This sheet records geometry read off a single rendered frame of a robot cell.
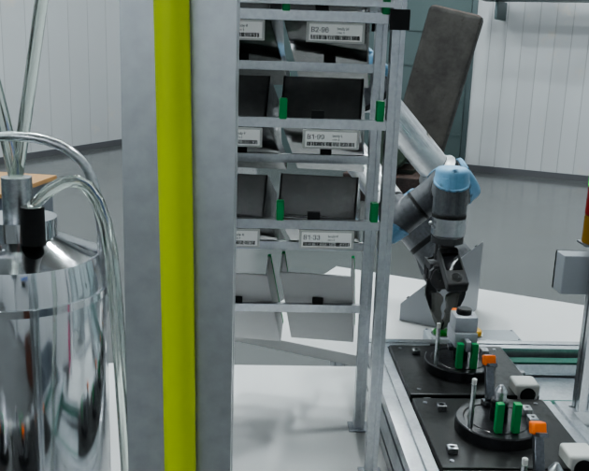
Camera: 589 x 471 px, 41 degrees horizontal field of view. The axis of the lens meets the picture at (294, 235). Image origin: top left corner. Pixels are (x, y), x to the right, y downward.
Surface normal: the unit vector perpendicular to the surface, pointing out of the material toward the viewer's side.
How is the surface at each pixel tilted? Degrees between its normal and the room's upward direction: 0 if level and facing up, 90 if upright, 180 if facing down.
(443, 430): 0
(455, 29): 90
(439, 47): 90
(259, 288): 135
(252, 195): 65
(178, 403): 90
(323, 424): 0
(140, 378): 90
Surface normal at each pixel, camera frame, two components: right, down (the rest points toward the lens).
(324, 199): -0.11, -0.20
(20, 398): 0.29, 0.24
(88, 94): 0.91, 0.13
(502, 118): -0.42, 0.20
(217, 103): 0.04, 0.24
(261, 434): 0.04, -0.97
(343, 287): -0.11, 0.85
